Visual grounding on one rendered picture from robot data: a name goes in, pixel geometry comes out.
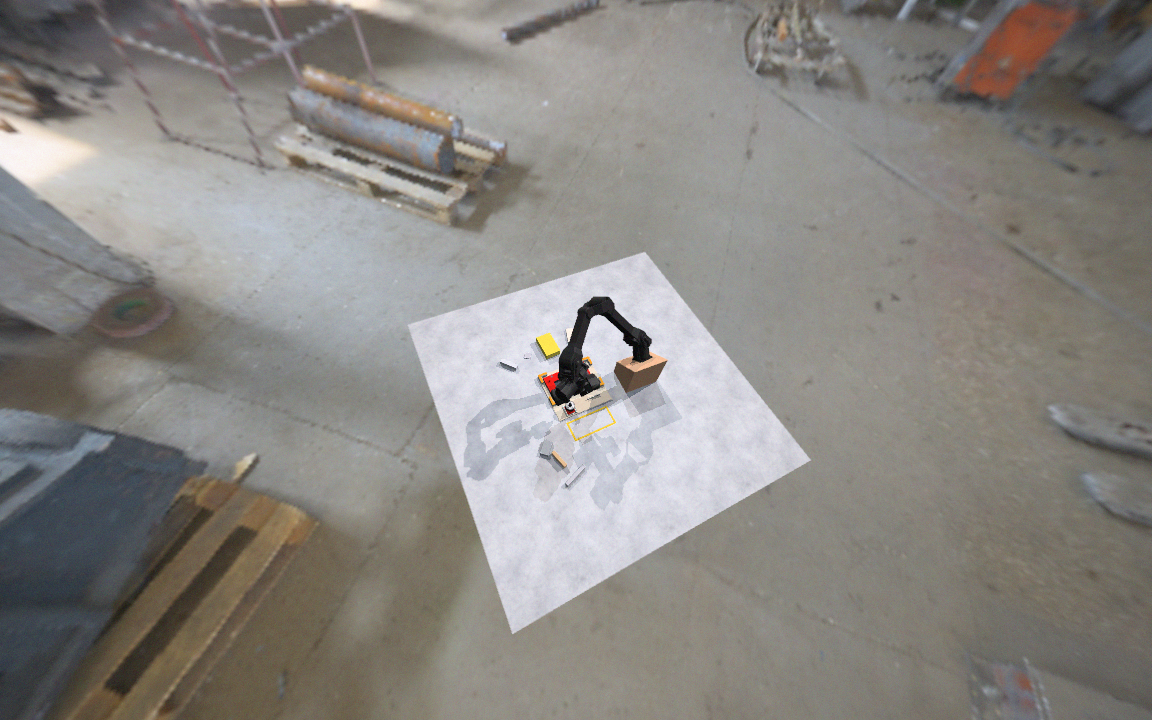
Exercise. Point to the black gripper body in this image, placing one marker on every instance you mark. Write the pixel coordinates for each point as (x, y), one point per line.
(590, 382)

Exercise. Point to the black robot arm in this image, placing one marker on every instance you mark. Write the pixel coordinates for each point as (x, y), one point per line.
(572, 371)

